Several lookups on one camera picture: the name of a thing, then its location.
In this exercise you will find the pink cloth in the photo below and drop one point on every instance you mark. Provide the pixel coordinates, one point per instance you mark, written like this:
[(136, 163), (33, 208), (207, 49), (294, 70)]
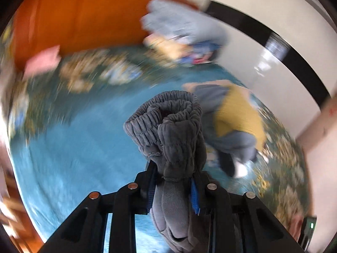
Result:
[(42, 60)]

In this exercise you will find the dark grey pants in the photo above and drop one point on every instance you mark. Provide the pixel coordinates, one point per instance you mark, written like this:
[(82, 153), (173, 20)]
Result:
[(179, 142)]

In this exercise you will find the brown wooden furniture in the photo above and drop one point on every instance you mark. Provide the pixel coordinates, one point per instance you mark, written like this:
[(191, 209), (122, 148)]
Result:
[(15, 208)]

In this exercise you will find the person's right hand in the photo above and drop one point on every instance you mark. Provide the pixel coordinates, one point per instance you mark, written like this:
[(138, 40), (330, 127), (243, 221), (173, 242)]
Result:
[(295, 226)]

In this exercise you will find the orange wooden headboard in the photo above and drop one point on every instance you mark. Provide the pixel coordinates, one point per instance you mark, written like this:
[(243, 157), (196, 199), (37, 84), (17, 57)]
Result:
[(79, 13)]

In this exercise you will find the folded blue floral quilt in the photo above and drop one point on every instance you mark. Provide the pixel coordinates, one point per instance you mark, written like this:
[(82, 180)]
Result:
[(202, 52)]

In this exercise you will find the white glossy wardrobe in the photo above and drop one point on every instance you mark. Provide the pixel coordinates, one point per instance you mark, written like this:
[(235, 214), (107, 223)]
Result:
[(263, 31)]

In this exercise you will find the teal floral bed blanket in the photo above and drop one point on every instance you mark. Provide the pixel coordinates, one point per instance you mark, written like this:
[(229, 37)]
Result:
[(79, 142)]

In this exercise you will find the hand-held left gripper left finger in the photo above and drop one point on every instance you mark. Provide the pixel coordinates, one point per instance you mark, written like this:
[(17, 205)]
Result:
[(150, 197)]

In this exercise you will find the mustard knitted sweater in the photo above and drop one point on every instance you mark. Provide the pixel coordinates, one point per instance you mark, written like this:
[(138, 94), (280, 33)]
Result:
[(237, 116)]

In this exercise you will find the light grey garment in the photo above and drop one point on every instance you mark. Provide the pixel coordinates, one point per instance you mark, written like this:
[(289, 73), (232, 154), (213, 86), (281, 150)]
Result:
[(231, 145)]

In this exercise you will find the folded cream floral quilt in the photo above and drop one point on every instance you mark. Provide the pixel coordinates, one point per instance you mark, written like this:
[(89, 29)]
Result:
[(163, 47)]

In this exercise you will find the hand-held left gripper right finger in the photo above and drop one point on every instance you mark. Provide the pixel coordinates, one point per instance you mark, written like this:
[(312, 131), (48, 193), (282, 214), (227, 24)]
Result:
[(194, 197)]

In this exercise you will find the folded light blue quilt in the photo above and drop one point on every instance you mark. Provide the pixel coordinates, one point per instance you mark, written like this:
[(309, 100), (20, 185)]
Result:
[(179, 18)]

